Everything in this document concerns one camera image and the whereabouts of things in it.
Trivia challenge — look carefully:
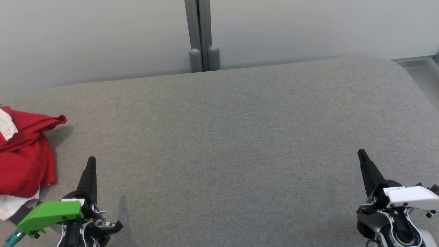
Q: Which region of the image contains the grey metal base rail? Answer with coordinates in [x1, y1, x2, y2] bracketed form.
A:
[391, 51, 439, 69]

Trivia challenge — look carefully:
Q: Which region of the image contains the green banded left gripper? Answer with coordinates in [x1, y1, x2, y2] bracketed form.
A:
[17, 156, 123, 239]

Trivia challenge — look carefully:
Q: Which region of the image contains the grey metal partition post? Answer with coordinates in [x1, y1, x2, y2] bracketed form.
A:
[184, 0, 221, 73]

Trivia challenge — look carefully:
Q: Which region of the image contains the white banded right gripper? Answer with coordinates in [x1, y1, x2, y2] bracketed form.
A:
[357, 149, 439, 215]

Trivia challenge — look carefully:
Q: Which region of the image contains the teal left camera cable connector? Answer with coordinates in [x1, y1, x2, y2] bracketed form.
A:
[4, 229, 25, 247]

